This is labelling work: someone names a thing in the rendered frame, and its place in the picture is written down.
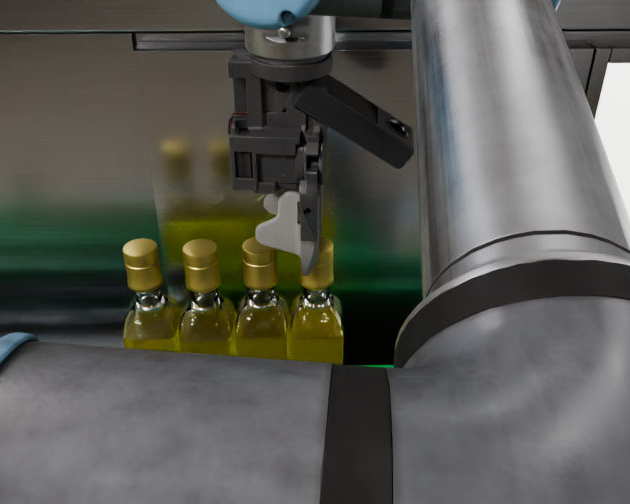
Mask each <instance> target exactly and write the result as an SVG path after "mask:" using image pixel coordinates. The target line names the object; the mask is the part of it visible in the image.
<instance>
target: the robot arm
mask: <svg viewBox="0 0 630 504"><path fill-rule="evenodd" d="M216 2H217V3H218V4H219V6H220V7H221V8H222V9H223V10H224V11H225V12H226V13H227V14H228V15H229V16H231V17H232V18H233V19H235V20H236V21H238V22H240V23H242V24H244V30H245V47H246V49H235V50H234V51H233V55H232V58H230V59H229V60H228V75H229V78H233V93H234V108H235V112H234V113H233V114H232V115H231V117H230V119H229V122H228V134H229V147H230V161H231V175H232V188H233V190H253V191H254V193H267V194H269V195H267V196H266V197H265V198H264V207H265V209H266V210H267V211H268V212H269V213H271V214H274V215H277V216H276V217H274V218H272V219H270V220H268V221H265V222H263V223H261V224H259V225H258V226H257V227H256V230H255V236H256V239H257V241H258V242H259V243H260V244H262V245H264V246H268V247H271V248H275V249H279V250H282V251H286V252H289V253H293V254H296V255H298V256H299V257H300V258H301V265H302V274H303V276H308V275H310V273H311V271H312V270H313V268H314V267H315V265H316V264H317V262H318V261H319V236H322V211H323V184H324V176H325V169H326V159H327V129H328V127H330V128H331V129H333V130H335V131H336V132H338V133H340V134H341V135H343V136H344V137H346V138H348V139H349V140H351V141H352V142H354V143H356V144H357V145H359V146H360V147H362V148H364V149H365V150H367V151H369V152H370V153H372V154H373V155H375V156H377V157H378V158H380V159H381V160H383V161H385V162H386V163H388V164H389V165H391V166H393V167H394V168H396V169H401V168H403V167H404V165H405V164H406V163H407V162H408V161H409V160H410V158H411V157H412V156H413V155H414V152H415V150H414V138H413V130H412V128H411V127H409V126H408V125H406V124H405V123H403V122H402V121H400V120H399V119H397V118H395V117H394V116H392V115H391V114H389V113H388V112H386V111H385V110H383V109H382V108H380V107H378V106H377V105H375V104H374V103H372V102H371V101H369V100H368V99H366V98H364V97H363V96H361V95H360V94H358V93H357V92H355V91H354V90H352V89H351V88H349V87H347V86H346V85H344V84H343V83H341V82H340V81H338V80H337V79H335V78H333V77H332V76H330V75H329V73H330V72H331V71H332V50H333V49H334V47H335V20H336V16H337V17H359V18H380V19H399V20H411V27H412V52H413V76H414V101H415V125H416V150H417V175H418V199H419V224H420V248H421V273H422V298H423V301H422V302H421V303H419V304H418V305H417V306H416V308H415V309H414V310H413V311H412V312H411V313H410V315H409V316H408V317H407V318H406V320H405V322H404V324H403V325H402V327H401V329H400V331H399V334H398V337H397V340H396V343H395V349H394V368H386V367H369V366H355V365H341V364H332V363H326V362H312V361H298V360H284V359H270V358H257V357H243V356H229V355H215V354H201V353H188V352H174V351H160V350H146V349H132V348H118V347H105V346H91V345H77V344H63V343H49V342H39V340H38V338H37V336H35V335H34V334H29V333H18V332H15V333H10V334H8V335H6V336H4V337H2V338H0V504H630V217H629V214H628V212H627V209H626V206H625V203H624V201H623V198H622V195H621V192H620V189H619V187H618V184H617V181H616V178H615V176H614V173H613V170H612V167H611V165H610V162H609V159H608V156H607V154H606V151H605V148H604V145H603V142H602V140H601V137H600V134H599V131H598V129H597V126H596V123H595V120H594V118H593V115H592V112H591V109H590V106H589V104H588V101H587V98H586V95H585V93H584V90H583V87H582V84H581V82H580V79H579V76H578V73H577V70H576V68H575V65H574V62H573V59H572V57H571V54H570V51H569V48H568V46H567V43H566V40H565V37H564V34H563V32H562V29H561V26H560V23H559V21H558V18H557V15H556V10H557V8H558V6H559V4H560V2H561V0H216ZM234 114H235V115H234ZM233 117H235V118H234V120H233ZM230 124H231V129H232V130H230ZM277 189H282V190H280V191H277V192H276V190H277Z"/></svg>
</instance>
